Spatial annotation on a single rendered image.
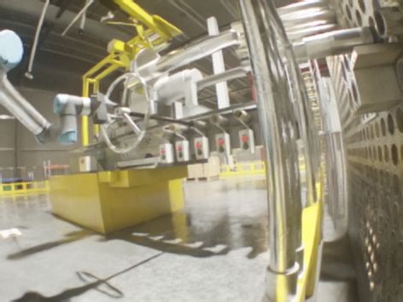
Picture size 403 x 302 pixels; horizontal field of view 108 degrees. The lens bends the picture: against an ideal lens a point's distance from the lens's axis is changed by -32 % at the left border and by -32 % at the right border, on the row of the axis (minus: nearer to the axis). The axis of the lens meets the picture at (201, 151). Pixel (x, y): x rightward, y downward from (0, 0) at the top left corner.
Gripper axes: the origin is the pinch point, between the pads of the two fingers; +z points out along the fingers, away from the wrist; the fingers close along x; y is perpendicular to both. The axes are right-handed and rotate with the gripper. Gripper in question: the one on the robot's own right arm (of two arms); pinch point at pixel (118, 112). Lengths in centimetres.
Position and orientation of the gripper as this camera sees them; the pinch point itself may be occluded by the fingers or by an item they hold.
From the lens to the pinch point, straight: 102.9
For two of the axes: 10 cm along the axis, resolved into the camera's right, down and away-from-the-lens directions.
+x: 2.9, 9.4, -1.8
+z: 5.4, 0.0, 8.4
